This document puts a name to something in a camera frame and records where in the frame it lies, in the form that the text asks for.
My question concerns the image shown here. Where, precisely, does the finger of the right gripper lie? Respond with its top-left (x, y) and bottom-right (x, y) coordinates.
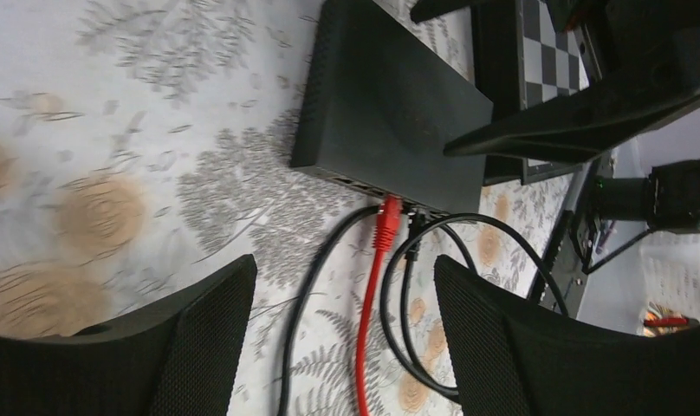
top-left (444, 80), bottom-right (700, 164)
top-left (410, 0), bottom-right (486, 23)

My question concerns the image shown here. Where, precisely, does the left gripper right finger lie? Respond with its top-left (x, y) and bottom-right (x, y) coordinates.
top-left (434, 256), bottom-right (700, 415)

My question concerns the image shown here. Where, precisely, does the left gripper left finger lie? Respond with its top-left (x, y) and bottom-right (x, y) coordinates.
top-left (0, 254), bottom-right (257, 415)

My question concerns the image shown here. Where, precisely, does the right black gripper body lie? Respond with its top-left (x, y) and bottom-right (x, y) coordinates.
top-left (546, 1), bottom-right (700, 87)

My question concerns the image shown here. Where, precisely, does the black router box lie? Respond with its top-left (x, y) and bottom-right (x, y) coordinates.
top-left (289, 1), bottom-right (493, 214)

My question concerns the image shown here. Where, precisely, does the black looped cable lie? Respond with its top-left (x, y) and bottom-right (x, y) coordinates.
top-left (276, 204), bottom-right (570, 416)

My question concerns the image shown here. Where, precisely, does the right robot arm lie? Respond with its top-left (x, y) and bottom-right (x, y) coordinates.
top-left (444, 1), bottom-right (700, 233)

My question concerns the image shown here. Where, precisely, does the checkered chess board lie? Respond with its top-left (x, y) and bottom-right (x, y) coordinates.
top-left (470, 0), bottom-right (600, 186)

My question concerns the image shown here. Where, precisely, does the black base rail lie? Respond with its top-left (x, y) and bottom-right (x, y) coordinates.
top-left (526, 163), bottom-right (615, 314)

